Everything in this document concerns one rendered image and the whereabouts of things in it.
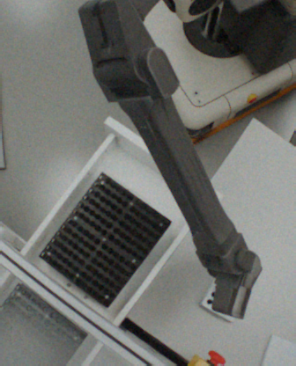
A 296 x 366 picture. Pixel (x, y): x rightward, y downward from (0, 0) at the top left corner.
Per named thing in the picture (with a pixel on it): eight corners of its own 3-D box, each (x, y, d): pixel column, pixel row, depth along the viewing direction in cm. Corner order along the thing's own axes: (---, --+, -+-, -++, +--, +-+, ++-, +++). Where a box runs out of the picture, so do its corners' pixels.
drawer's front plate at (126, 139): (110, 133, 114) (108, 115, 103) (216, 206, 110) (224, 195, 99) (106, 138, 113) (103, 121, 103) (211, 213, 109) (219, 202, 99)
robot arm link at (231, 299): (245, 246, 81) (204, 240, 87) (225, 312, 78) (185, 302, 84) (273, 264, 89) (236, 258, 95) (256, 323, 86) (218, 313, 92)
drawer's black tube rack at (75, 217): (104, 179, 109) (101, 171, 103) (170, 226, 107) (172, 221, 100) (44, 259, 104) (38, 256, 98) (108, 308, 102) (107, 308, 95)
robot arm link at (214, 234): (164, 38, 62) (107, 48, 70) (139, 60, 59) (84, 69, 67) (261, 258, 84) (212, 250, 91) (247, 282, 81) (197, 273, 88)
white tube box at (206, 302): (225, 259, 112) (228, 257, 109) (255, 275, 111) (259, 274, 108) (199, 304, 109) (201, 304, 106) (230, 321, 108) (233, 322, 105)
